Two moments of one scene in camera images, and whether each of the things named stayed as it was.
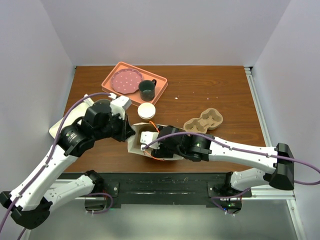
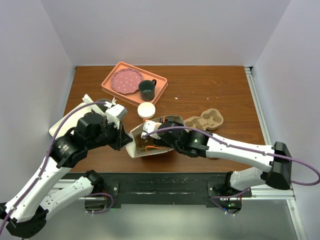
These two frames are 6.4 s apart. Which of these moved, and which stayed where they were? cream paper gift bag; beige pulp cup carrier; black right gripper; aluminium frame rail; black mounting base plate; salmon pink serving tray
Moved: black right gripper; cream paper gift bag
Stayed: black mounting base plate; salmon pink serving tray; aluminium frame rail; beige pulp cup carrier
